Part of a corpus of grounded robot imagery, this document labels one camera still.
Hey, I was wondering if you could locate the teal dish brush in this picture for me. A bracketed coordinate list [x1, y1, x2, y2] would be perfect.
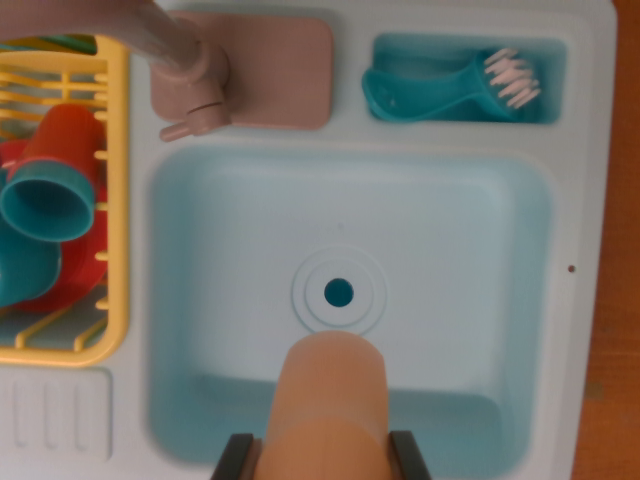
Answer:
[361, 47, 543, 123]

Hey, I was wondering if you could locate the light blue toy sink unit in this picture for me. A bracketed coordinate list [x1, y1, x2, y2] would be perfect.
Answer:
[0, 0, 619, 480]

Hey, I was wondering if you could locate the teal toy knife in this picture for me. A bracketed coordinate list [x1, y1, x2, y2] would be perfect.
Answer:
[47, 33, 97, 55]

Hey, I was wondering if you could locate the orange toy plate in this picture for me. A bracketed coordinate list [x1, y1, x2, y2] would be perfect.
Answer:
[0, 139, 109, 314]

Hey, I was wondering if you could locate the yellow dish rack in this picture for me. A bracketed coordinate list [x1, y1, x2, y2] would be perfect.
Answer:
[0, 34, 131, 369]

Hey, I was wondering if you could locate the peach detergent bottle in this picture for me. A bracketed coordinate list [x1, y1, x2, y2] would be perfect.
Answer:
[254, 330, 394, 480]

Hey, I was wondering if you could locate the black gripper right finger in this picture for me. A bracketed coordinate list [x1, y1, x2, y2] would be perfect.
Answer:
[389, 429, 434, 480]

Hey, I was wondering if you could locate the orange tumbler with teal rim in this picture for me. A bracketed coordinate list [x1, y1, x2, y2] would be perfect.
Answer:
[0, 103, 106, 244]

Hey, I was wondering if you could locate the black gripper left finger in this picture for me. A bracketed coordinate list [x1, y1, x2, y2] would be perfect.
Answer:
[209, 433, 261, 480]

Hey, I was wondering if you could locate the mauve toy faucet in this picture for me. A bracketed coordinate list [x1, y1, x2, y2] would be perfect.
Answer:
[149, 10, 335, 132]

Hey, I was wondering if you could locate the teal toy mug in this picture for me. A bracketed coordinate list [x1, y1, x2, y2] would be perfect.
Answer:
[0, 167, 64, 310]

